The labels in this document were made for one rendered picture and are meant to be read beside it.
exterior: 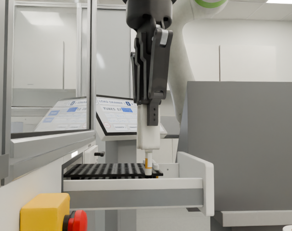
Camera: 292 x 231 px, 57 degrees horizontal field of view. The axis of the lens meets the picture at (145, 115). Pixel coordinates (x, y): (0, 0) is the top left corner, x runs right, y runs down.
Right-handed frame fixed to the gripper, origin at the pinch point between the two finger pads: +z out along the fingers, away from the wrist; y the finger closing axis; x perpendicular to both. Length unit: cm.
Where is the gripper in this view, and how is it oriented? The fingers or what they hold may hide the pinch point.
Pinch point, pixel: (148, 126)
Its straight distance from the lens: 42.2
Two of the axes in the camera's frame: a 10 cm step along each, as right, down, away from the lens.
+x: 9.4, 0.3, 3.4
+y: 3.4, -0.5, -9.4
